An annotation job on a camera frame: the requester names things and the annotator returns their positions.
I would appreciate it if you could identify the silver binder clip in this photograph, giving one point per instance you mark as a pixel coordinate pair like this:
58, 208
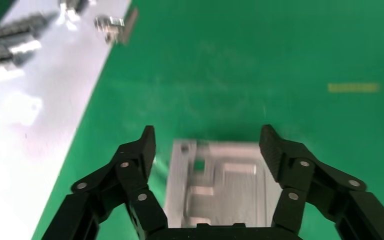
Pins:
112, 28

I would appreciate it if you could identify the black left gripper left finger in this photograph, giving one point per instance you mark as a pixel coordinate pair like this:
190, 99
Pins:
132, 175

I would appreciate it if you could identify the short grey metal rail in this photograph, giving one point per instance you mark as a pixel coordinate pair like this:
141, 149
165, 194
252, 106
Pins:
0, 56
16, 26

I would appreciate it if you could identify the silver sheet metal bracket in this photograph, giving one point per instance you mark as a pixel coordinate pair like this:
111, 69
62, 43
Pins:
231, 192

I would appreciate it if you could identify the yellow square mark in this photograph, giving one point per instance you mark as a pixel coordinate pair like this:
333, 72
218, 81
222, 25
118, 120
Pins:
352, 87

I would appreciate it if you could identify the green table mat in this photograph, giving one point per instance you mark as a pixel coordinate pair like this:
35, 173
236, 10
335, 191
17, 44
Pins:
245, 66

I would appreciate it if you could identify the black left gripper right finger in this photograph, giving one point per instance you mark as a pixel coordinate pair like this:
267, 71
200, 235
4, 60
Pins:
294, 172

